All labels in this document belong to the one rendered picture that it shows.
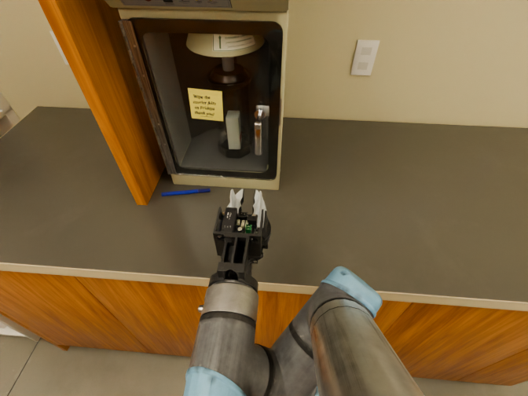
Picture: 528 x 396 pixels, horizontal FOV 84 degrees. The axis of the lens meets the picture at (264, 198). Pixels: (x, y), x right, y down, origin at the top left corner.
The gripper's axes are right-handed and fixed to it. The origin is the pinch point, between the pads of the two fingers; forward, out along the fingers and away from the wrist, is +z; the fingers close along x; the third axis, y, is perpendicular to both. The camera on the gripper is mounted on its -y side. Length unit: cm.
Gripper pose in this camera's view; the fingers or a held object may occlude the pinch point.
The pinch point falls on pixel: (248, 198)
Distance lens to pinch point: 56.9
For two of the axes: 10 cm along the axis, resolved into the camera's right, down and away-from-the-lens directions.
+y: 0.1, -6.7, -7.4
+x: -10.0, -0.6, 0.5
